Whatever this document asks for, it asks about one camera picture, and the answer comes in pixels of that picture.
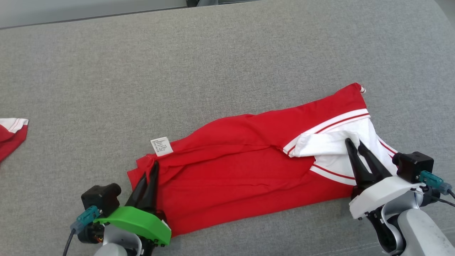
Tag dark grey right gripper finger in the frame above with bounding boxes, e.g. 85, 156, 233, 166
358, 140, 393, 182
345, 138, 374, 189

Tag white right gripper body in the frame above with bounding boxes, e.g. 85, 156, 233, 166
349, 175, 425, 219

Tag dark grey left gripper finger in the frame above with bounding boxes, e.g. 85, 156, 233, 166
125, 173, 148, 208
136, 161, 160, 214

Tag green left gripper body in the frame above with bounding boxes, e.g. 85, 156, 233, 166
94, 206, 172, 256

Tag red white basketball jersey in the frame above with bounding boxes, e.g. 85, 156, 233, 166
127, 82, 398, 237

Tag red white basketball shorts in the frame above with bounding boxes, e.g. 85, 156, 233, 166
0, 118, 29, 163

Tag dark grey floor object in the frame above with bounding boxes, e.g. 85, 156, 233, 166
186, 0, 257, 8

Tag right arm teal-plug black cable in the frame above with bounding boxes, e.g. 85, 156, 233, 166
412, 171, 455, 208

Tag arm teal-plug black cable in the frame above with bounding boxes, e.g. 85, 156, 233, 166
412, 171, 455, 208
63, 206, 101, 256

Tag left arm teal-plug black cable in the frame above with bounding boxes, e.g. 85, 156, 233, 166
63, 206, 101, 256

